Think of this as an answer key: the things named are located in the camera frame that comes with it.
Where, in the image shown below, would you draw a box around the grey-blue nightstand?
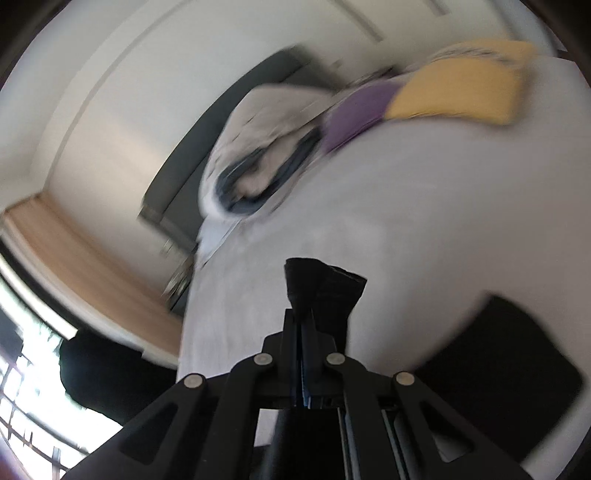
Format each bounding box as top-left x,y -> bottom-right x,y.
161,249 -> 200,315

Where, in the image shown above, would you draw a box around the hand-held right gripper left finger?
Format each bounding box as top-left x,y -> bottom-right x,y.
60,310 -> 303,480

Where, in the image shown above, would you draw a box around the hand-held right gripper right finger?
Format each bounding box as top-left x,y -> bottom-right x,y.
302,310 -> 532,480

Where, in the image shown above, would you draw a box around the bed with white sheet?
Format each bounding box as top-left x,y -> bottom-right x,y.
139,41 -> 591,477

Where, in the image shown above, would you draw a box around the black fluffy coat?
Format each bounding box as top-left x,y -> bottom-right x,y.
59,330 -> 182,426

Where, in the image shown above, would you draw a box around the white wardrobe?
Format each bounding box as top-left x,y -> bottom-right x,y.
295,0 -> 559,56

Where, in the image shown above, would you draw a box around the yellow pillow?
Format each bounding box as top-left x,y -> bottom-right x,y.
385,39 -> 540,126

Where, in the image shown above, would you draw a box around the purple pillow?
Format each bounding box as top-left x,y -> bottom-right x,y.
321,80 -> 408,154

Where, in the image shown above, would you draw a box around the white and blue duvet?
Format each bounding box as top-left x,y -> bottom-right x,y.
198,84 -> 339,219

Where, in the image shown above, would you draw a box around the white pillow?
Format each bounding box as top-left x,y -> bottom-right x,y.
196,216 -> 247,260

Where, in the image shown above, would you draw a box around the window with black frame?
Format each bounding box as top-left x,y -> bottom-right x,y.
0,249 -> 126,480

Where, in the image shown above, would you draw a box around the black denim pants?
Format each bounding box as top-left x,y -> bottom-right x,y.
259,257 -> 583,480

